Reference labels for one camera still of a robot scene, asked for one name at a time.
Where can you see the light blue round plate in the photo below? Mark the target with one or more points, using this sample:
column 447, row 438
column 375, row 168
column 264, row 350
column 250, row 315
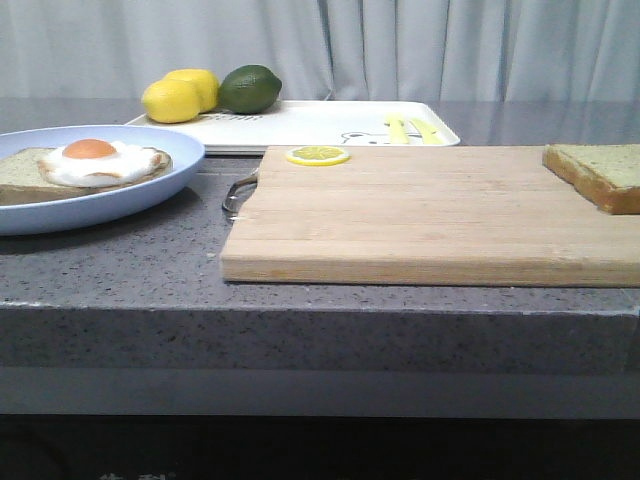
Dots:
column 185, row 151

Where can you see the fake fried egg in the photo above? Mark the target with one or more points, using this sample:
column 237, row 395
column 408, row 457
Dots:
column 95, row 163

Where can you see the bread slice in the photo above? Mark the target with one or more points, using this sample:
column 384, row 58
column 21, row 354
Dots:
column 22, row 183
column 606, row 175

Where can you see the white bear tray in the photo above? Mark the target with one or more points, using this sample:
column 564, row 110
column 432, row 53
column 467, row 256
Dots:
column 305, row 122

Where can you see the wooden cutting board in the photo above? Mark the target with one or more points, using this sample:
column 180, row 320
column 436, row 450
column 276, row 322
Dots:
column 461, row 216

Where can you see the lemon slice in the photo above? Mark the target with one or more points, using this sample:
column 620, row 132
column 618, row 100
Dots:
column 317, row 155

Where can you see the yellow plastic fork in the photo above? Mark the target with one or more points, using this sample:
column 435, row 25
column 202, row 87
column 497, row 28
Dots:
column 396, row 132

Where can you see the yellow plastic knife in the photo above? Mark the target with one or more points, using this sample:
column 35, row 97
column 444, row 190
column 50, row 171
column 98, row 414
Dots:
column 425, row 131

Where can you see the green lime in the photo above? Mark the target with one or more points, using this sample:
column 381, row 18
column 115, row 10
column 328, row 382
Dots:
column 249, row 89

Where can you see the rear yellow lemon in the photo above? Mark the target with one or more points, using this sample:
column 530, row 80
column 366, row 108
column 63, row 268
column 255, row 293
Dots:
column 206, row 83

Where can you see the yellow lemon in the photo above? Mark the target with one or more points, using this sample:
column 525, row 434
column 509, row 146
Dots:
column 206, row 83
column 171, row 101

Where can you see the front yellow lemon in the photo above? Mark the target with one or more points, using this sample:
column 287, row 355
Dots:
column 171, row 101

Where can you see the grey curtain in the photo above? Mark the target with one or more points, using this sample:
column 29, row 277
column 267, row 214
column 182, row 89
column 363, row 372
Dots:
column 345, row 50

